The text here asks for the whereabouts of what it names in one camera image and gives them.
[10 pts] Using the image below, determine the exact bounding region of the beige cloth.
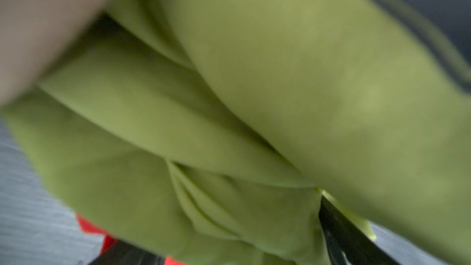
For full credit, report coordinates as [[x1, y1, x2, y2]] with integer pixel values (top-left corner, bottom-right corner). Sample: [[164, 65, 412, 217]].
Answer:
[[1, 0, 108, 105]]

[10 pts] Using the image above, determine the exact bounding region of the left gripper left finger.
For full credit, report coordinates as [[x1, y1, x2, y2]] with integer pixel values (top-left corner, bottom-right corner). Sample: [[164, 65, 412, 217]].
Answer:
[[89, 240, 166, 265]]

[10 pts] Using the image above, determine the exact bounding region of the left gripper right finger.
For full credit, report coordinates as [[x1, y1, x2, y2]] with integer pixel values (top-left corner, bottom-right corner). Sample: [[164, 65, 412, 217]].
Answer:
[[319, 197, 399, 265]]

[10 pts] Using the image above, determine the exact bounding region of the green cloth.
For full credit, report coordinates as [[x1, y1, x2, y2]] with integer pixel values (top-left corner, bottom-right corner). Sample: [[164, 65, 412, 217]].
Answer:
[[1, 0, 471, 265]]

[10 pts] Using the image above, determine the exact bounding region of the red cloth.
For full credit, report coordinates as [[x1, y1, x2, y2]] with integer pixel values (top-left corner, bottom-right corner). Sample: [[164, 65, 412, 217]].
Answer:
[[75, 213, 185, 265]]

